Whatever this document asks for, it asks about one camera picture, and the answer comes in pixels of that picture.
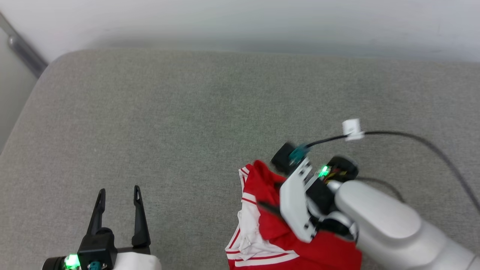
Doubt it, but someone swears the grey metal pole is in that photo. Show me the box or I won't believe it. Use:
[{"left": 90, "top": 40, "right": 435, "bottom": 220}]
[{"left": 0, "top": 11, "right": 49, "bottom": 78}]

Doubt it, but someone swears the grey fabric sofa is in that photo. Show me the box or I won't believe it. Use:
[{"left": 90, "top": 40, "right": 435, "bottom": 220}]
[{"left": 0, "top": 49, "right": 480, "bottom": 270}]

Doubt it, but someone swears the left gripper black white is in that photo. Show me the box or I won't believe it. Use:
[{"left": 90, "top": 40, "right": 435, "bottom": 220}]
[{"left": 76, "top": 185, "right": 162, "bottom": 270}]

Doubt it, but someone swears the red and white jersey garment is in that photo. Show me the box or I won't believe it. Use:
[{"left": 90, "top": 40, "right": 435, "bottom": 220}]
[{"left": 225, "top": 160, "right": 363, "bottom": 270}]

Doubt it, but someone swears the white cable label tag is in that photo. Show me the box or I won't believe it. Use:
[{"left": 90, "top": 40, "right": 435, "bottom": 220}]
[{"left": 342, "top": 119, "right": 365, "bottom": 141}]

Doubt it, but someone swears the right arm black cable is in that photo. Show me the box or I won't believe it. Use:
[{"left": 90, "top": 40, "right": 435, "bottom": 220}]
[{"left": 306, "top": 130, "right": 480, "bottom": 215}]

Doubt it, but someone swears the thin black cable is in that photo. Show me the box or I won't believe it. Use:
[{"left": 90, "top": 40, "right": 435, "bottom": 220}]
[{"left": 355, "top": 177, "right": 405, "bottom": 202}]

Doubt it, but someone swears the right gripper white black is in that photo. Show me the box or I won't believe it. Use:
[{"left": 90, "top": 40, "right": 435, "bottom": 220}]
[{"left": 258, "top": 156, "right": 359, "bottom": 243}]

